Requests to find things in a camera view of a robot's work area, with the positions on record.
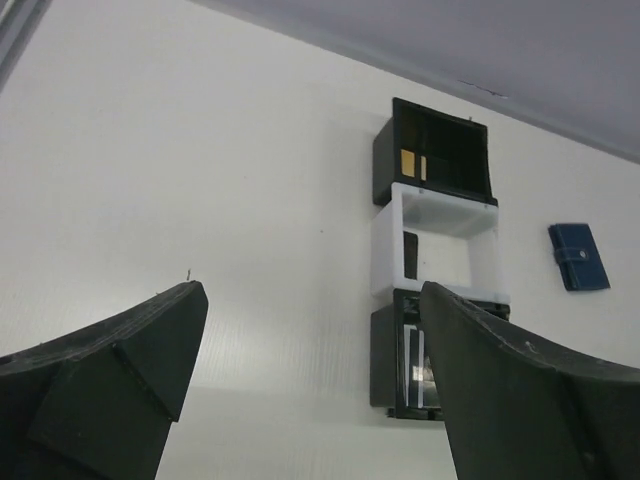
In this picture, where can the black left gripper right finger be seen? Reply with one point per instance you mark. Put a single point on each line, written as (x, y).
(519, 406)

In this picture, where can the black bin with gold card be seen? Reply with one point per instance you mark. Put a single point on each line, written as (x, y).
(456, 150)

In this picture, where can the gold credit card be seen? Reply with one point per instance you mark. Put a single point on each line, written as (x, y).
(413, 165)

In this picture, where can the blue leather card holder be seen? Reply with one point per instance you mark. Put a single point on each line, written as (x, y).
(577, 256)

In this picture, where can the silver credit card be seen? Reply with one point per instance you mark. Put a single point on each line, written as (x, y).
(419, 383)

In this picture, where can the white middle bin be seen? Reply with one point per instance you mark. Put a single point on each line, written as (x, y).
(458, 245)

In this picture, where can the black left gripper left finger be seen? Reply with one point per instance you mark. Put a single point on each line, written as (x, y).
(99, 403)

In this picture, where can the black bin with silver card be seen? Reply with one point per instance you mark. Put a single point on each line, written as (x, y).
(386, 372)

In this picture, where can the black credit card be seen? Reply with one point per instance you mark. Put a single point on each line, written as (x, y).
(410, 246)

